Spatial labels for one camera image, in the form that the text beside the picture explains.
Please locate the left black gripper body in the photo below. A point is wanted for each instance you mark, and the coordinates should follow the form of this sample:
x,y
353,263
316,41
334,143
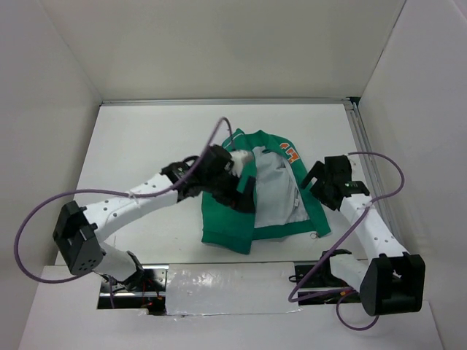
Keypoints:
x,y
223,188

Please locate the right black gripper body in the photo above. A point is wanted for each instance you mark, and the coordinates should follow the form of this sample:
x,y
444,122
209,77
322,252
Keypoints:
x,y
320,190

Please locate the green jacket with grey lining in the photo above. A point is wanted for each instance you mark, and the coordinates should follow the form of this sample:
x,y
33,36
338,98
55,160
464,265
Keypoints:
x,y
282,207

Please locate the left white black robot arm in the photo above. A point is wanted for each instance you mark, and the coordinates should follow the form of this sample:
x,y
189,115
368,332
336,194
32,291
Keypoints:
x,y
81,231

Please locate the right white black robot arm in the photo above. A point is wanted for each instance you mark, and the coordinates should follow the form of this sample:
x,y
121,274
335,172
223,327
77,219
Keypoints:
x,y
368,257

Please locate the white front cover panel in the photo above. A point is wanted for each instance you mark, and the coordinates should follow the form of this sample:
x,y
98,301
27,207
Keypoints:
x,y
229,289

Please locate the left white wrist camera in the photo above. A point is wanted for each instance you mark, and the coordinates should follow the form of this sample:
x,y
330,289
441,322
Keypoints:
x,y
239,158

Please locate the black metal base rail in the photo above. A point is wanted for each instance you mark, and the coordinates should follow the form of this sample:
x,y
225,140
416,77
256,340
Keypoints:
x,y
150,297

